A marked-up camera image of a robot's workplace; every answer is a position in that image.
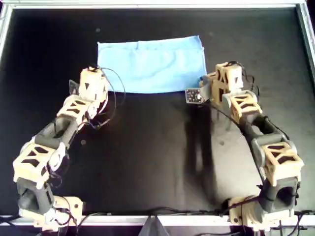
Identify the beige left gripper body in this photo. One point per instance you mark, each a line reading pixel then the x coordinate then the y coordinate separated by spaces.
pixel 94 84

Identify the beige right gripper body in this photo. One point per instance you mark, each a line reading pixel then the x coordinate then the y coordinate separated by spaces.
pixel 235 71

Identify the blue cloth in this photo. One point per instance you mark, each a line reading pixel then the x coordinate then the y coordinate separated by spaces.
pixel 147 68

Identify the beige grey left robot arm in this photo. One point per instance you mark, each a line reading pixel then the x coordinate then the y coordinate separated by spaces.
pixel 49 141

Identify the beige right arm base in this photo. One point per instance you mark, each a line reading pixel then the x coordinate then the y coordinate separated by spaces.
pixel 246 214

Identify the beige left arm base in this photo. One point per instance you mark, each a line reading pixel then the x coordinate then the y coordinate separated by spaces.
pixel 73 206

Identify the beige grey right robot arm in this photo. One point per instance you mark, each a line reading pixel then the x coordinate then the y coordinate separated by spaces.
pixel 268 141

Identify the grey right camera bracket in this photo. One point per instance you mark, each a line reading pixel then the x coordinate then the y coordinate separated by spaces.
pixel 206 89

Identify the right wrist camera circuit board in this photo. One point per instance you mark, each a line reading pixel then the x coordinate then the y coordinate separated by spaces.
pixel 193 96

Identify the silver aluminium frame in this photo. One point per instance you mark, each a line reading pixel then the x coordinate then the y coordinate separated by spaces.
pixel 157 6

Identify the grey camera stand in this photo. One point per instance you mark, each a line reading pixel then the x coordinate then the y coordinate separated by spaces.
pixel 153 228

